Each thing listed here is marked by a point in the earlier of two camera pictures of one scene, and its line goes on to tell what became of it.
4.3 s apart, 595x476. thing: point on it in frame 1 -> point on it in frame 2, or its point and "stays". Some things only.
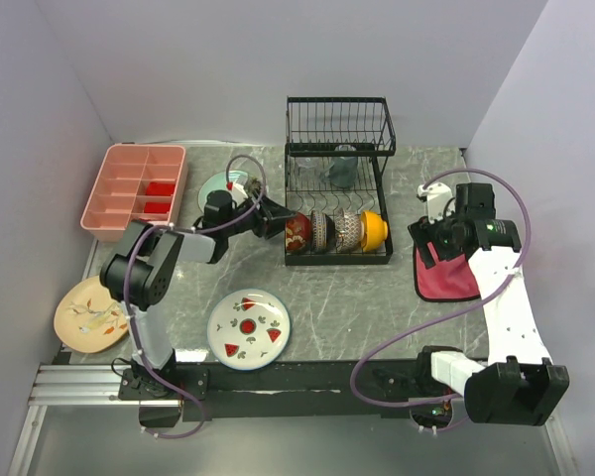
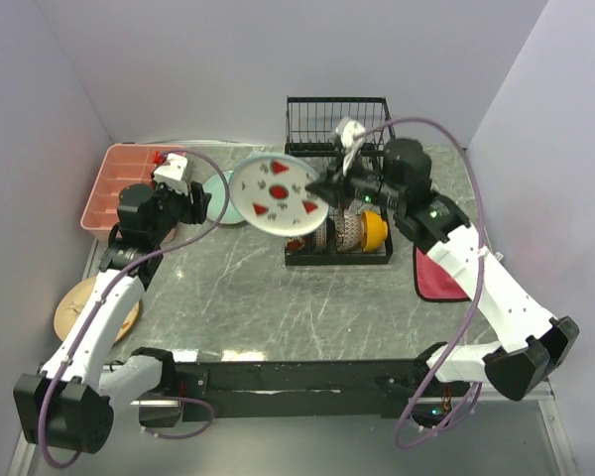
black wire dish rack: (334, 205) stays
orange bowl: (374, 230) stays
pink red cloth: (447, 280) stays
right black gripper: (423, 232) -> (332, 189)
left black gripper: (271, 211) -> (196, 209)
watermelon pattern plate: (249, 329) -> (268, 193)
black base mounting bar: (292, 391) stays
